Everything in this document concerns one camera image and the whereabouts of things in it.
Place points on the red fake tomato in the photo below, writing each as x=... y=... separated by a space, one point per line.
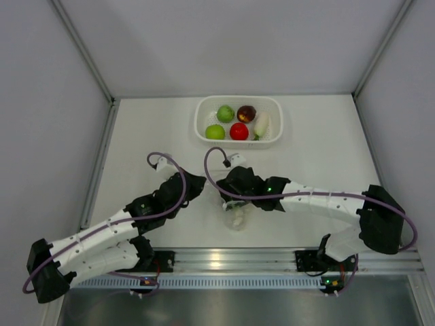
x=239 y=132

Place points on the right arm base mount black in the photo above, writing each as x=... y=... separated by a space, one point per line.
x=313 y=261

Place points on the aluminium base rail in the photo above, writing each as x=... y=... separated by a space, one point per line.
x=278 y=260

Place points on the aluminium frame post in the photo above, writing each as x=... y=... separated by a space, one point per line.
x=392 y=29
x=95 y=126

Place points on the white perforated plastic basket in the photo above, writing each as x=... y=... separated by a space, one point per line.
x=206 y=115

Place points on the slotted grey cable duct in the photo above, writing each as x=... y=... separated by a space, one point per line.
x=212 y=282

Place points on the green fake fruit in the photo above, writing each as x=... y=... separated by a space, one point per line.
x=215 y=132

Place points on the white fake food piece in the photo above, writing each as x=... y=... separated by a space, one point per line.
x=261 y=125

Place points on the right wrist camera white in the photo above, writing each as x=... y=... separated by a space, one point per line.
x=234 y=160

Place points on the dark brown fake fruit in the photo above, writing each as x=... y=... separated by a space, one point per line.
x=246 y=114

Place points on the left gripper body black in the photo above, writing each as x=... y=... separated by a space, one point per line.
x=194 y=189

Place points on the clear zip top bag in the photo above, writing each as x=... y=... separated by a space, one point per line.
x=234 y=214

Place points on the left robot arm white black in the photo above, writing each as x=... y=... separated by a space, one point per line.
x=116 y=244

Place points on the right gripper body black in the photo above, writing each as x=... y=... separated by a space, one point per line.
x=225 y=186

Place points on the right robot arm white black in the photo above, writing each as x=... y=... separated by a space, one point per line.
x=375 y=220

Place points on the left aluminium frame post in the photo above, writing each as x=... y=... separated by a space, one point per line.
x=95 y=126

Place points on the rough green fake lime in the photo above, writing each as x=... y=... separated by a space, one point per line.
x=225 y=114

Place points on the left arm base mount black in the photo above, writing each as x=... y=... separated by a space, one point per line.
x=158 y=261

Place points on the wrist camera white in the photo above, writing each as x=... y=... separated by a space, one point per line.
x=164 y=167
x=234 y=160

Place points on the right aluminium frame post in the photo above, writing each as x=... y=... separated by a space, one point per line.
x=392 y=29

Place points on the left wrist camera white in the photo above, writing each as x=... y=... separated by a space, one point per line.
x=164 y=167

